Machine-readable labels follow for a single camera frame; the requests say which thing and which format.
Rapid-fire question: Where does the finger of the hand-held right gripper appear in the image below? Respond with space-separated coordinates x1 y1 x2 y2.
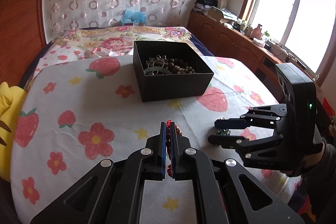
214 105 289 131
208 132 285 169

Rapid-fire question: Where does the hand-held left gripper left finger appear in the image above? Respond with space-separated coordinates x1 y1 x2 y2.
30 121 167 224

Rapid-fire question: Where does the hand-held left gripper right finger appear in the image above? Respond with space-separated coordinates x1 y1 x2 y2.
169 123 305 224

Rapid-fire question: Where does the small green jewelry piece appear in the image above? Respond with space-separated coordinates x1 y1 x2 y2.
217 116 233 136

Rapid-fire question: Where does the red bead bracelet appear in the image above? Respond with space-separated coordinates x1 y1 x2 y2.
165 120 184 178

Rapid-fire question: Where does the black cardboard box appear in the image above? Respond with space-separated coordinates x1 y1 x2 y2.
133 41 214 102

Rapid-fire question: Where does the pale green jade bangle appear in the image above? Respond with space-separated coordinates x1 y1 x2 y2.
144 67 171 76

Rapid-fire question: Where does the brown wooden bead bracelet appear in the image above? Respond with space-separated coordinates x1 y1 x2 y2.
168 57 196 75

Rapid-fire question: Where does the silver flower brooch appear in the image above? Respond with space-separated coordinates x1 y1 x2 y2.
146 55 168 68

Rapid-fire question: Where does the person's right forearm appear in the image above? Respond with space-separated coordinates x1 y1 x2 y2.
299 139 336 224

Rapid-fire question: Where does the red paper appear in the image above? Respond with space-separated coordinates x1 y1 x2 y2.
322 97 336 117

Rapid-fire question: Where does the strawberry print bed sheet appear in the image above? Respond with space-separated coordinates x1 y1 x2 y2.
10 56 302 224

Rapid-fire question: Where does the dark blue mattress cover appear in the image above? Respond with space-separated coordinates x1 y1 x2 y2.
189 32 216 56

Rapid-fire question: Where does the long wooden cabinet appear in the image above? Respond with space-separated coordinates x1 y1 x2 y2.
187 11 334 119

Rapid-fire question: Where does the pink bottle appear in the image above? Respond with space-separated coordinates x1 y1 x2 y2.
251 24 263 39

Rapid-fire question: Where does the wooden framed window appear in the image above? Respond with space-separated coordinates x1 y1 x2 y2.
240 0 336 83

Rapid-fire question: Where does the floral blanket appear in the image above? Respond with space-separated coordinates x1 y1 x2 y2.
35 26 193 67

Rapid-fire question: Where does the dark pile of items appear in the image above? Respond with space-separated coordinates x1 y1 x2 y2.
196 0 218 13

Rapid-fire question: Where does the blue plastic bag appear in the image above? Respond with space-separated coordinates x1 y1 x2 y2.
121 9 146 25

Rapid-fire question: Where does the yellow plush toy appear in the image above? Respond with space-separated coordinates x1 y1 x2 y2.
0 81 27 182

